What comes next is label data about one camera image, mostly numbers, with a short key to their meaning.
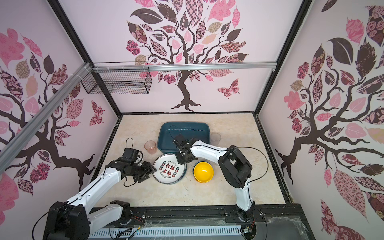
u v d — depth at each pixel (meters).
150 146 0.93
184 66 0.93
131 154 0.68
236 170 0.49
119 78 1.28
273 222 0.73
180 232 0.70
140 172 0.72
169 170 0.88
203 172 0.82
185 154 0.66
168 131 1.07
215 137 1.00
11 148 0.50
